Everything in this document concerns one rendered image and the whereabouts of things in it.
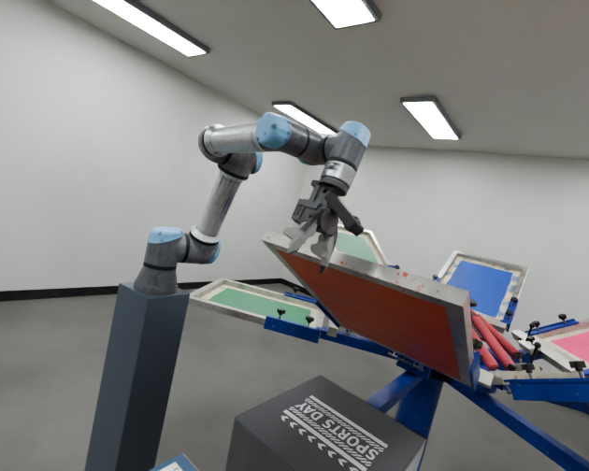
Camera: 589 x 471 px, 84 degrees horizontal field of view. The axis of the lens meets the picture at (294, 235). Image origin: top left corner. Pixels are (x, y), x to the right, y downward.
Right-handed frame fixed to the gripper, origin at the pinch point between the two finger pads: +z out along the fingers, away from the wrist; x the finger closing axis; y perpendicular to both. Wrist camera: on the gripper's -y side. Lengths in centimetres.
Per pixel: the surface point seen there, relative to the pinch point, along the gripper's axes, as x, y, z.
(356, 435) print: -53, -7, 40
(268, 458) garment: -28, 6, 51
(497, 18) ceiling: -111, 17, -192
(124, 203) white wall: -135, 380, -10
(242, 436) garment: -28, 16, 51
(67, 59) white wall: -17, 380, -117
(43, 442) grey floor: -52, 154, 140
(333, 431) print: -48, -1, 42
